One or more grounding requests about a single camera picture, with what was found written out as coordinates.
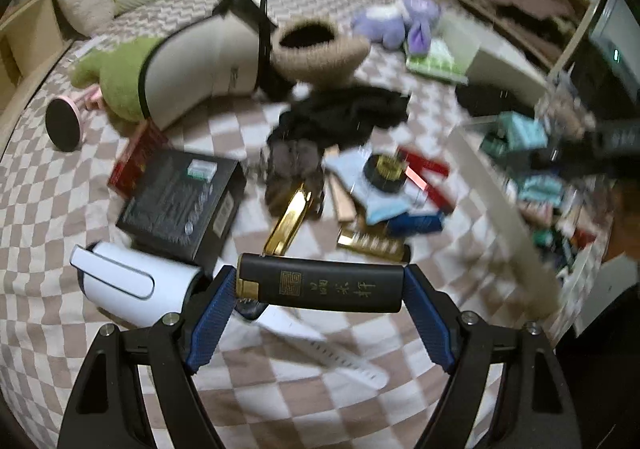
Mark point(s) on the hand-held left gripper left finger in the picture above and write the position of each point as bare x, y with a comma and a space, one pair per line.
210, 314

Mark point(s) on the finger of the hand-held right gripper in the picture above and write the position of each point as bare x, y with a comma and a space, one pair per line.
565, 156

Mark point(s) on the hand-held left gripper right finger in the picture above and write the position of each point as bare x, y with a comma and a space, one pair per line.
432, 324

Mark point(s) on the teal wipes packet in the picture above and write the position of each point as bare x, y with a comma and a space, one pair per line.
520, 134

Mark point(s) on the white shallow container box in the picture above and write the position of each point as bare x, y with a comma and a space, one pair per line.
500, 209

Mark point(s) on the black gold lighter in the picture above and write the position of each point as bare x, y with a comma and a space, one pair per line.
325, 284

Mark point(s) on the white cylindrical device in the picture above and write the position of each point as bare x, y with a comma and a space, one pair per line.
125, 279

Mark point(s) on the black winter gloves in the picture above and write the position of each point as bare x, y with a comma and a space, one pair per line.
490, 99

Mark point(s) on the gold brown slim box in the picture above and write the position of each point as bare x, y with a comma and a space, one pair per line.
372, 244

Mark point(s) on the white open box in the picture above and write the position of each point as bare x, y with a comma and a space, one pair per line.
500, 64

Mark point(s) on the black product box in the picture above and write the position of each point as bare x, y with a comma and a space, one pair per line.
175, 204

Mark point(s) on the pile of clothes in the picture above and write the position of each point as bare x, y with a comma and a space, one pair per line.
530, 4

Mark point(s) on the light blue tissue packet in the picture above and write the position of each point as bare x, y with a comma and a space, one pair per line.
385, 204

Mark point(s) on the red lighter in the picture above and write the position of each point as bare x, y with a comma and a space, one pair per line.
435, 194

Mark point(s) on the round black tin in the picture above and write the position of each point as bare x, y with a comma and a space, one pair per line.
384, 173

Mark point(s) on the green patterned tissue pack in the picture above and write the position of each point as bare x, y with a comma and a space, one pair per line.
435, 61

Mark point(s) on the brown hair claw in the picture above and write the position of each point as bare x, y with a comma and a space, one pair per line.
292, 169

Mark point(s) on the dark red box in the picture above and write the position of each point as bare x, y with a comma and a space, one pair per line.
135, 159

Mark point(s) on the black knit hat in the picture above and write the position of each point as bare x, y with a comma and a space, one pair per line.
345, 114

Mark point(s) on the purple plush toy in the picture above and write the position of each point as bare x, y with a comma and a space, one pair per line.
380, 24

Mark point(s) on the pink handheld mirror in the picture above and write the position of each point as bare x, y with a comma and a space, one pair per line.
65, 121

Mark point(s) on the green plush toy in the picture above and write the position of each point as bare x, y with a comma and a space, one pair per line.
120, 74

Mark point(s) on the beige fleece slipper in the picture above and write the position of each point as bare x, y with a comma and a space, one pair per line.
325, 64

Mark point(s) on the wooden bedside shelf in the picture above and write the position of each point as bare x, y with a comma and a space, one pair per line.
30, 39

